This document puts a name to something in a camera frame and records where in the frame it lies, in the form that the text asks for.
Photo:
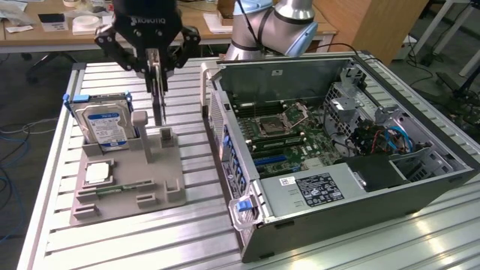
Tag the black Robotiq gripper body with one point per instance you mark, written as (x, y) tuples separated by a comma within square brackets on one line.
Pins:
[(148, 28)]

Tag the graphics card with metal bracket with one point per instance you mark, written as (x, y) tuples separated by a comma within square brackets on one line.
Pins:
[(159, 107)]

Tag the wooden desk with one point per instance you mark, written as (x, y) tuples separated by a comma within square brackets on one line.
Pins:
[(213, 38), (56, 39)]

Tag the white box with label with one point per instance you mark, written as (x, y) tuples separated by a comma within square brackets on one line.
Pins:
[(107, 20)]

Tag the white flat box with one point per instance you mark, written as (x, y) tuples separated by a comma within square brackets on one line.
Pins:
[(84, 31)]

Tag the white tape roll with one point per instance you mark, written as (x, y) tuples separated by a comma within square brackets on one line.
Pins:
[(87, 21)]

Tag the white paper booklet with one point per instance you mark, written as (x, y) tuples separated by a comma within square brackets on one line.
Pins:
[(217, 24)]

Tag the brown cardboard box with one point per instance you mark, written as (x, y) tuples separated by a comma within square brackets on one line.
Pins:
[(224, 8)]

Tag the white box with black top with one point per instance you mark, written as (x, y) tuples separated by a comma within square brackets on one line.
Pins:
[(53, 25)]

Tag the beige tape roll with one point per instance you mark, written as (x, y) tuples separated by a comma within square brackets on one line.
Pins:
[(71, 2)]

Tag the black chair base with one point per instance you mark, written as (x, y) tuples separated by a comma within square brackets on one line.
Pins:
[(464, 84), (41, 60)]

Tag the white paper label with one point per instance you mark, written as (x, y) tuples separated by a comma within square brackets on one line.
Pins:
[(19, 29)]

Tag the clear plastic bag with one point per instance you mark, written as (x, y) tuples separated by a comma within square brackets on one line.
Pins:
[(15, 14)]

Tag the hard disk in blue caddy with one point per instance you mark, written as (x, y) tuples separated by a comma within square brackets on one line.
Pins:
[(104, 126)]

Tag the CPU socket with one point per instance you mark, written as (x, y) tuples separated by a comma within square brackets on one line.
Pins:
[(271, 126)]

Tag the metal socket cover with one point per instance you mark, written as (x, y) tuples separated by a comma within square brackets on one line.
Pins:
[(296, 114)]

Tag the green RAM stick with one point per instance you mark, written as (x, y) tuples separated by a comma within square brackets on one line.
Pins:
[(111, 190), (277, 141)]

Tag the silver CPU chip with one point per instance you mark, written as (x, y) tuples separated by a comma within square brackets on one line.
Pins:
[(97, 173)]

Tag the blue expansion slot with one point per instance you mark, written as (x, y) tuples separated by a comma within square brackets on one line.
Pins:
[(272, 161)]

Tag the green motherboard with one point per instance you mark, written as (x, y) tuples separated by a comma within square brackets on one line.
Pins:
[(307, 146)]

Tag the wooden cabinet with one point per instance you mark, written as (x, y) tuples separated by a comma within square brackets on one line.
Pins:
[(375, 28)]

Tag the grey plastic parts rack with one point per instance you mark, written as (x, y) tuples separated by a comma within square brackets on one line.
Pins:
[(123, 205)]

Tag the grey power supply unit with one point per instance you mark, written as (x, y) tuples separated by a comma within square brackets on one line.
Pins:
[(284, 202)]

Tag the black plastic drive cover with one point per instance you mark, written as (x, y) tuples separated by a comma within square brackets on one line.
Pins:
[(375, 171)]

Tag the silver metal disk bay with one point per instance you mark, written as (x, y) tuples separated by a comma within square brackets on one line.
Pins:
[(423, 160)]

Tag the open black PC case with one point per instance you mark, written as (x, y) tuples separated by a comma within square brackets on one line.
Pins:
[(337, 225)]

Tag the white desk frame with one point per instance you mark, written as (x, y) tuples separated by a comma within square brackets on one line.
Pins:
[(455, 22)]

